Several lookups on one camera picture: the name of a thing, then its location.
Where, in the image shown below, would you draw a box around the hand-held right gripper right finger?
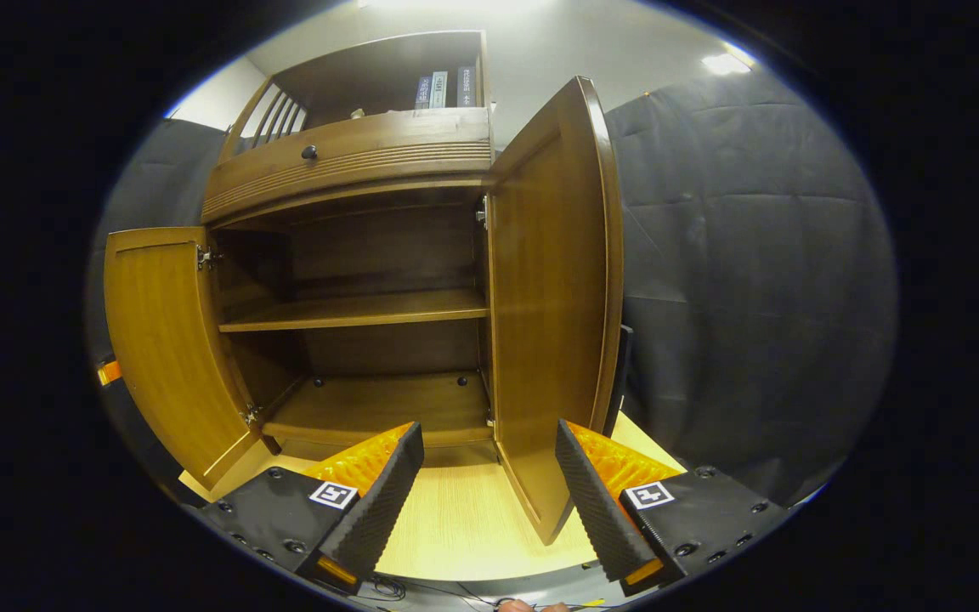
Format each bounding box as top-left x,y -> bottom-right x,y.
554,418 -> 792,598

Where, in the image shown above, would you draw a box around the black backdrop cloth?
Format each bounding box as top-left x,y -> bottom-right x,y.
86,72 -> 898,511

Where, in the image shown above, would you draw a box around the wooden shoe cabinet door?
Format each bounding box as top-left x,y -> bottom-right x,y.
487,75 -> 626,547
103,225 -> 265,492

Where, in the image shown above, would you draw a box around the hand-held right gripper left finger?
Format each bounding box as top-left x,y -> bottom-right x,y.
199,421 -> 427,596

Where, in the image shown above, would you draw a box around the black door handle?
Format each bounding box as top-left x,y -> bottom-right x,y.
604,325 -> 635,439

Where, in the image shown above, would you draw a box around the tangled black cables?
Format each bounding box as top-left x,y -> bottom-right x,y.
366,576 -> 499,609

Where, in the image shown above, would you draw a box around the wooden double-door shoe cabinet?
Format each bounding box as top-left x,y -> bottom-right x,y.
103,30 -> 626,547

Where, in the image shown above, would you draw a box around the wooden cabinet drawer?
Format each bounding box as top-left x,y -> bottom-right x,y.
201,106 -> 495,226

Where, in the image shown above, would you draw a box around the wooden cabinet shelf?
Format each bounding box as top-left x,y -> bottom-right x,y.
218,287 -> 490,334

